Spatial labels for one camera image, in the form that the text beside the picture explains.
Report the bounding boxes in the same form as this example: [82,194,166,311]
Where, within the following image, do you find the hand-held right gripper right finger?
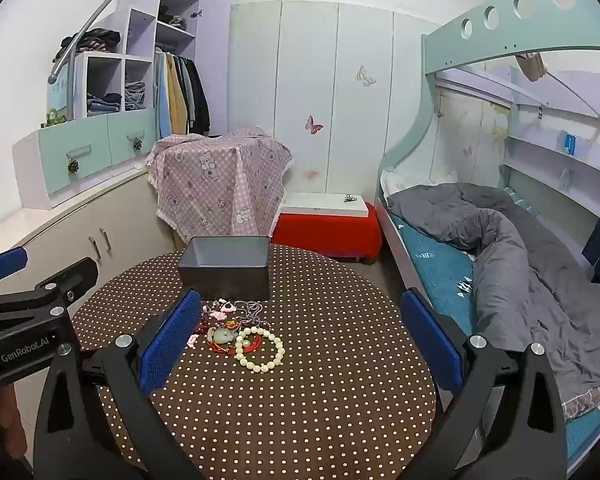
[400,287,568,480]

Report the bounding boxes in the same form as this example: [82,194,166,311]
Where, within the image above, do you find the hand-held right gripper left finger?
[32,287,203,480]

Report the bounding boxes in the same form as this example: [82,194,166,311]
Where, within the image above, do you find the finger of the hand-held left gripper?
[0,256,99,318]
[0,246,29,288]

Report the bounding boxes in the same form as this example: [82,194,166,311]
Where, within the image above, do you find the dark red bead bracelet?
[195,309,217,336]

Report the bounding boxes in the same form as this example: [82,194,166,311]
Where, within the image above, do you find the jade pendant necklace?
[206,321,243,350]

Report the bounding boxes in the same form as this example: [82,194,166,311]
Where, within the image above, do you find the pink charm bracelet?
[203,298,241,322]

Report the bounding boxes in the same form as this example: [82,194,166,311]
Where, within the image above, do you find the red cord bracelet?
[207,330,263,357]

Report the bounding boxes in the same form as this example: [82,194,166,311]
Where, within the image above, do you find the silver grey chain bracelet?
[237,300,264,329]

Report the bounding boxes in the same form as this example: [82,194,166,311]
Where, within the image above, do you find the grey metal box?
[177,235,272,302]

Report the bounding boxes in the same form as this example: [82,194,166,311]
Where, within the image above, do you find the cream bead bracelet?
[234,326,285,373]

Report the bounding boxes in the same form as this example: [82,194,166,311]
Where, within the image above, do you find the person's left hand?
[0,385,26,443]

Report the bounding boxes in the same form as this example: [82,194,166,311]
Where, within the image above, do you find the beige cabinet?
[0,169,182,286]

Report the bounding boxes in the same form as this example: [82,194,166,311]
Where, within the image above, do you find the teal bed sheet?
[392,187,600,461]

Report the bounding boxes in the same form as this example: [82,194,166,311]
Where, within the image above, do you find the grey duvet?
[387,182,600,418]

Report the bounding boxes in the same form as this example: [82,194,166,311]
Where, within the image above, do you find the mint drawer unit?
[12,109,159,211]

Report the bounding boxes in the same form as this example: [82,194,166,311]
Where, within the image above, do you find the brown polka dot tablecloth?
[72,244,438,480]

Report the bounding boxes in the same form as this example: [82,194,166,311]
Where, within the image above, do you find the red storage box white lid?
[271,191,383,265]

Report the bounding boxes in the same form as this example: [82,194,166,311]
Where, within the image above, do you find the white pillow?
[380,169,461,197]

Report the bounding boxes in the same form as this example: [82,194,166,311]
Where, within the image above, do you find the pink checked bear cloth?
[146,127,294,250]

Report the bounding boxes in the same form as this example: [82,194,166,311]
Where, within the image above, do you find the folded dark jeans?
[86,92,123,114]

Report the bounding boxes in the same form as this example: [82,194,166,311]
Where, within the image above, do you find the folded light jeans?
[124,81,146,110]

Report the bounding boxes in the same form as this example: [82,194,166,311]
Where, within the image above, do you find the light blue hanging shirt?
[154,51,174,139]

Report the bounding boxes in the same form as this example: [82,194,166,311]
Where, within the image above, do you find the black hanging coat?
[186,58,211,135]

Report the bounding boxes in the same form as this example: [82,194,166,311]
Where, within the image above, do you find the dark green hanging garment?
[180,56,195,131]

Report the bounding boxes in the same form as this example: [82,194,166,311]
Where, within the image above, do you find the dark clothes pile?
[57,27,122,62]

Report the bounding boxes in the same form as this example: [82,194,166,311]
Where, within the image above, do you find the lavender shelf unit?
[47,0,203,121]

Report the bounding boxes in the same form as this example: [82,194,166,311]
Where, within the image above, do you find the white wardrobe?
[228,0,443,206]

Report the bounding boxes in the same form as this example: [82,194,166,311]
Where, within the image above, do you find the brown hanging cloth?
[517,52,549,82]

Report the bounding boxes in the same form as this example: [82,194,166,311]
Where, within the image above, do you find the curved metal rail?
[49,0,182,84]

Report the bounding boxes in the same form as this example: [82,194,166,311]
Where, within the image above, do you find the mint bunk bed frame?
[377,0,600,480]

